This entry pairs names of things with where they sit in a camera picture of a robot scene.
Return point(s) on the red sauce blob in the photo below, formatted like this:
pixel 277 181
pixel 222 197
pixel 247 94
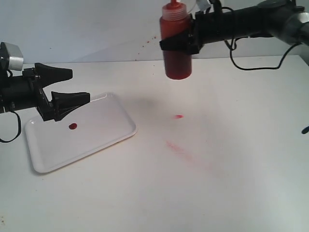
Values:
pixel 73 126

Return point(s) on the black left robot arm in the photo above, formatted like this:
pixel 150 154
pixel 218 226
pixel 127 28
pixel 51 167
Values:
pixel 23 88

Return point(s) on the white paper backdrop sheet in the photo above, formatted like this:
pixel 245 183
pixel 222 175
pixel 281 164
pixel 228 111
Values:
pixel 61 31

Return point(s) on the white rectangular tray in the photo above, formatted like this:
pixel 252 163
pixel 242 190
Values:
pixel 100 124

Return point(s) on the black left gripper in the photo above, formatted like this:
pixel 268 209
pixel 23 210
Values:
pixel 62 104

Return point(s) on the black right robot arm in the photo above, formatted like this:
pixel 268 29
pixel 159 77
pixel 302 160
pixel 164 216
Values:
pixel 282 19

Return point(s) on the red sauce squeeze bottle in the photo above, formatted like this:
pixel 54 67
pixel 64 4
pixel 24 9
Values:
pixel 174 26

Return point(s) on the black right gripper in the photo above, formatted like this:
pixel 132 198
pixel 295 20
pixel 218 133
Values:
pixel 187 41

